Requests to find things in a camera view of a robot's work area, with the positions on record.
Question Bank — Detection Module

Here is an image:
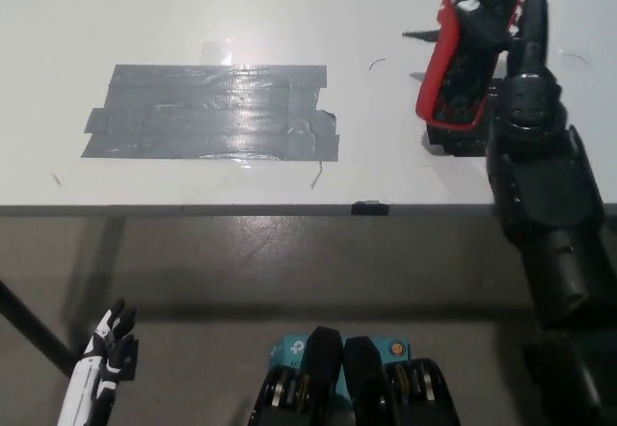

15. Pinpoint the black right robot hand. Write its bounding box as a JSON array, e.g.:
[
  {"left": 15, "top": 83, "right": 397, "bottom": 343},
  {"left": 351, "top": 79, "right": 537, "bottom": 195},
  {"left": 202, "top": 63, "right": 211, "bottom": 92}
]
[{"left": 445, "top": 0, "right": 606, "bottom": 240}]

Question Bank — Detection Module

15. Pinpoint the black and teal robot body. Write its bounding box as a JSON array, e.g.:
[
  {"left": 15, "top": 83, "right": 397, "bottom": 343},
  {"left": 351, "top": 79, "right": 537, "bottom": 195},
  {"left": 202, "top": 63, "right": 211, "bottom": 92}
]
[{"left": 250, "top": 325, "right": 459, "bottom": 426}]

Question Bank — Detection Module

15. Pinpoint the black table leg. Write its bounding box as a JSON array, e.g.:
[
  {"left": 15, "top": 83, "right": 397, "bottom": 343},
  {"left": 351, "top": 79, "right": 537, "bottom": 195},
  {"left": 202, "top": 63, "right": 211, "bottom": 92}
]
[{"left": 0, "top": 279, "right": 81, "bottom": 379}]

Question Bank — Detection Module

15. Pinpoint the black tape patch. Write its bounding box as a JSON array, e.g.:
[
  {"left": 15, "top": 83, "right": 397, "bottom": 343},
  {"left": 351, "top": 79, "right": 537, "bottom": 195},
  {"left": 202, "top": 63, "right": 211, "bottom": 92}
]
[{"left": 423, "top": 76, "right": 505, "bottom": 158}]

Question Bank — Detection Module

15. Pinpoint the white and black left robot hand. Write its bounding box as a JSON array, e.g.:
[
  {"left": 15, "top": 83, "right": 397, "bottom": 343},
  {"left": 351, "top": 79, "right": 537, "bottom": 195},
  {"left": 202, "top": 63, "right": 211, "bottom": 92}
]
[{"left": 76, "top": 298, "right": 139, "bottom": 398}]

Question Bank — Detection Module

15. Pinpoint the grey duct tape patch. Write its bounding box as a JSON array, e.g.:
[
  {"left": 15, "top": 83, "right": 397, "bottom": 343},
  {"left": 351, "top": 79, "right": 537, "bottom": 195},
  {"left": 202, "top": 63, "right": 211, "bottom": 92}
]
[{"left": 79, "top": 63, "right": 341, "bottom": 162}]

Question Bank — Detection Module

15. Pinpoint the red digital multimeter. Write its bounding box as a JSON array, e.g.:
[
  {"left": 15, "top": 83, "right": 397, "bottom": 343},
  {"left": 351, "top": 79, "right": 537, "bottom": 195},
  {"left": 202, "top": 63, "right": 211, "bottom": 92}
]
[{"left": 415, "top": 0, "right": 526, "bottom": 131}]

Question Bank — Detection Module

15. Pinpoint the small black tape strip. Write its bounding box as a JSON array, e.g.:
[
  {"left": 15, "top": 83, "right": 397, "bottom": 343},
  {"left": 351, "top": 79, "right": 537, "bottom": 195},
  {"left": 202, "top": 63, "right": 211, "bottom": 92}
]
[{"left": 351, "top": 199, "right": 389, "bottom": 217}]

